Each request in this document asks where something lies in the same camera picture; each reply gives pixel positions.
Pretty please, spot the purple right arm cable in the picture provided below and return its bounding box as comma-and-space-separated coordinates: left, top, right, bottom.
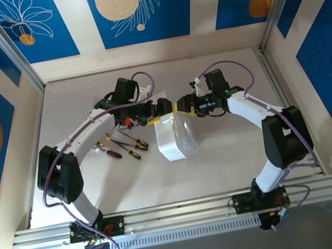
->
197, 47, 329, 239

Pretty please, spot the aluminium side rail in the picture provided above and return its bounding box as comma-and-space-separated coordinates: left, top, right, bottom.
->
253, 39, 328, 183
4, 83, 67, 231

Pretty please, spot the aluminium corner post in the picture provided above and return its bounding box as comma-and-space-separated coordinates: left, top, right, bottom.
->
0, 0, 47, 98
251, 0, 320, 52

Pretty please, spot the yellow black needle file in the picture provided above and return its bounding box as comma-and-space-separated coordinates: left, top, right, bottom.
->
122, 124, 150, 153
114, 132, 143, 164
117, 125, 146, 153

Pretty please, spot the translucent white plastic tool box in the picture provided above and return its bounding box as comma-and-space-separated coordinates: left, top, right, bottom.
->
148, 85, 203, 165

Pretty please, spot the aluminium front frame beam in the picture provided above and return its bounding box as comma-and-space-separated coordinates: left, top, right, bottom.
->
6, 174, 332, 249

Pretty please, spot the white slotted cable duct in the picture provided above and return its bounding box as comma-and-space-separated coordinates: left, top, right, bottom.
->
40, 214, 263, 249

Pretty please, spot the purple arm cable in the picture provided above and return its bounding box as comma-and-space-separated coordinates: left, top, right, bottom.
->
24, 69, 182, 249
197, 47, 329, 239

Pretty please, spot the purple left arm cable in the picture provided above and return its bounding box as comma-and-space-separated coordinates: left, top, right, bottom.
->
24, 69, 182, 249

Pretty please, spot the ratchet wrench red outline grip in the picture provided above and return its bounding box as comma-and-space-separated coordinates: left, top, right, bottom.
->
93, 139, 124, 164

